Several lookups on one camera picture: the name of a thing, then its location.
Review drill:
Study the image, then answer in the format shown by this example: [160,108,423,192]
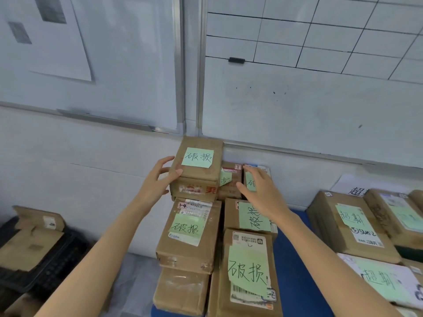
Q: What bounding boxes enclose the person's left forearm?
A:
[34,201,153,317]

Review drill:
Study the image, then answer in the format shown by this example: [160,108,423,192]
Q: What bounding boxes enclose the cardboard box barcode label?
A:
[156,197,222,275]

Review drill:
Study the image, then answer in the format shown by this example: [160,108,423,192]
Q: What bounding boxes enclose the white parcel green note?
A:
[336,253,423,311]

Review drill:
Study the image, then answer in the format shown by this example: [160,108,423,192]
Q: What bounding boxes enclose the small cardboard box red print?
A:
[169,136,224,203]

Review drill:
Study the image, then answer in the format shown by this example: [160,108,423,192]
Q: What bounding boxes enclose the large cardboard box green note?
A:
[306,190,402,265]

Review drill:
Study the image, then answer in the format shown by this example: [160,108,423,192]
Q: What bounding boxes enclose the flattened cardboard pieces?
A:
[0,205,66,273]

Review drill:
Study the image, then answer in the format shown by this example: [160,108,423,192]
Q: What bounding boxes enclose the whiteboard with paper sheet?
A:
[0,0,186,135]

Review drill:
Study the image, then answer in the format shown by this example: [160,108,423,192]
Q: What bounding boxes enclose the small taped cardboard box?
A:
[216,160,244,200]

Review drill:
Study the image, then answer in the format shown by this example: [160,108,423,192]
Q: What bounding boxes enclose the flat cardboard box green note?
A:
[224,197,279,242]

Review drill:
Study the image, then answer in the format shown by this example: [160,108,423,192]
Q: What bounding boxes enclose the plain taped cardboard box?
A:
[153,267,211,317]

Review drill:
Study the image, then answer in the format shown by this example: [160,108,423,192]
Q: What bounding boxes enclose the worn cardboard box green note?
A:
[363,189,423,251]

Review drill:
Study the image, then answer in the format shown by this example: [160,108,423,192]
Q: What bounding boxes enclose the person's left hand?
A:
[133,156,184,214]

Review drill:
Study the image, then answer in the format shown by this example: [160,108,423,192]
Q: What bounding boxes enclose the long cardboard box green note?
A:
[207,228,284,317]

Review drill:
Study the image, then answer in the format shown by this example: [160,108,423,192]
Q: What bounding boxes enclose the person's right hand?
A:
[236,166,293,225]

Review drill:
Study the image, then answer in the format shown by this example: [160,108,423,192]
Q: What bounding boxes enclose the white paper sign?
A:
[330,173,412,197]

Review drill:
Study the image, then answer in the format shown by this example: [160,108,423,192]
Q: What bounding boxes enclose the person's right forearm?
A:
[275,208,404,317]

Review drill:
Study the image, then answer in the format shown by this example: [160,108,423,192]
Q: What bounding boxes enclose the black plastic crate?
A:
[0,216,91,311]

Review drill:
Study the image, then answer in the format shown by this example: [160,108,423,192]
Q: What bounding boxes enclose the whiteboard with black grid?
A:
[197,0,423,170]

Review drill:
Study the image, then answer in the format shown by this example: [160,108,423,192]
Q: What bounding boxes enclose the white paper sheet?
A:
[0,0,94,82]

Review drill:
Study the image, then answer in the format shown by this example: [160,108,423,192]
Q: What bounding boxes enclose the small box white label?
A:
[243,164,272,192]

